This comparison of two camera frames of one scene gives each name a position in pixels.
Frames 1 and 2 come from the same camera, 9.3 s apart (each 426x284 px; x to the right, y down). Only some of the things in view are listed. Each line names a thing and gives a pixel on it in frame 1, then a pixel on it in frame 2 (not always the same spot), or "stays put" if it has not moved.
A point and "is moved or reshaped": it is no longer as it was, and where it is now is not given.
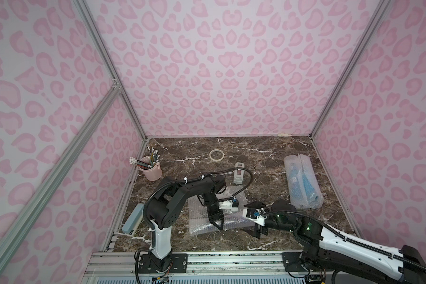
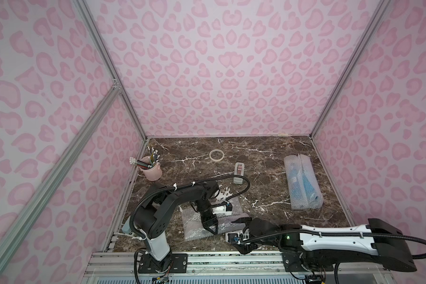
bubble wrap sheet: [200, 224] is moved or reshaped
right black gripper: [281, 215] -> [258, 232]
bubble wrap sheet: [315, 198] stays put
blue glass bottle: [295, 188] stays put
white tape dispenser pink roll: [239, 174] stays put
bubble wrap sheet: [296, 181] stays put
